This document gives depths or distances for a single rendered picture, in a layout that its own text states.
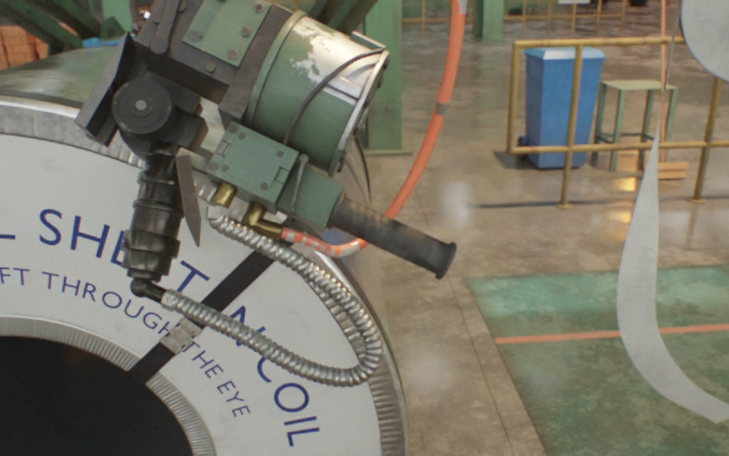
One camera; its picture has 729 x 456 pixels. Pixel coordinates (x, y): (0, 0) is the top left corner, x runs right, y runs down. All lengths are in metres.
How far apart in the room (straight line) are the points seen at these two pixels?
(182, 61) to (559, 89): 4.47
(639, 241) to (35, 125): 0.74
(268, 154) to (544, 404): 1.96
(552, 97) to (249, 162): 4.47
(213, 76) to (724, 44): 0.51
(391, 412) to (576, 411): 1.51
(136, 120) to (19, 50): 11.89
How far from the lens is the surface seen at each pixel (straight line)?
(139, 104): 0.67
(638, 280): 0.77
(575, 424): 2.38
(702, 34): 0.73
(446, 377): 2.53
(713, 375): 2.81
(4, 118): 0.89
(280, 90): 0.61
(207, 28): 0.66
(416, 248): 0.63
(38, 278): 0.96
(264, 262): 0.85
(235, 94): 0.63
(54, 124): 0.86
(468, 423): 2.32
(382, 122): 5.51
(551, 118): 5.04
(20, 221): 0.93
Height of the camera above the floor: 1.49
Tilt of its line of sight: 22 degrees down
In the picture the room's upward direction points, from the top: 2 degrees counter-clockwise
